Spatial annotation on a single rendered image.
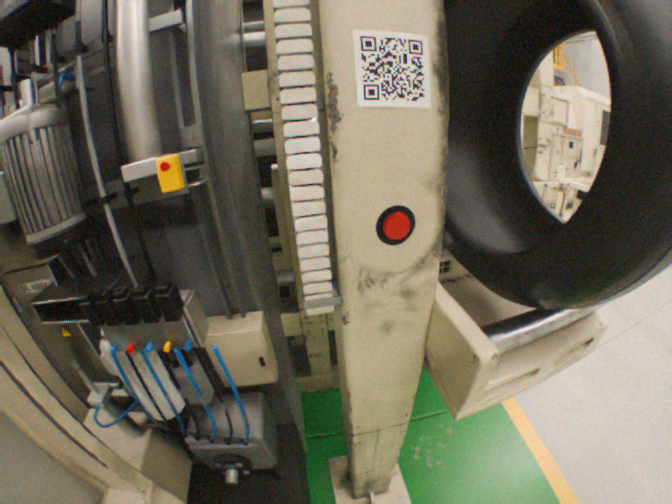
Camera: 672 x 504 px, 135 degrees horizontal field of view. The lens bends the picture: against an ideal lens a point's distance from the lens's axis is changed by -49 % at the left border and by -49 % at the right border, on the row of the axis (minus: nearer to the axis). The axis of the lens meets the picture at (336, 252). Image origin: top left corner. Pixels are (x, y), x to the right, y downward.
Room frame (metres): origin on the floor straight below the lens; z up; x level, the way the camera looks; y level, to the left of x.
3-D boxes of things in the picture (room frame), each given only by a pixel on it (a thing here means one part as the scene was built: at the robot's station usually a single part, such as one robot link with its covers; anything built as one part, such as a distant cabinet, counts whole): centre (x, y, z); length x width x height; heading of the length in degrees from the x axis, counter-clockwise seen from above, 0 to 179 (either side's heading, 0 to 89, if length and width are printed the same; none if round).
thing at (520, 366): (0.25, -0.33, 0.84); 0.36 x 0.09 x 0.06; 98
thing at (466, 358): (0.36, -0.13, 0.90); 0.40 x 0.03 x 0.10; 8
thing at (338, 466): (0.33, -0.06, 0.02); 0.27 x 0.27 x 0.04; 8
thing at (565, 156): (3.68, -3.81, 0.62); 0.91 x 0.58 x 1.25; 95
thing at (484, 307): (0.38, -0.31, 0.80); 0.37 x 0.36 x 0.02; 8
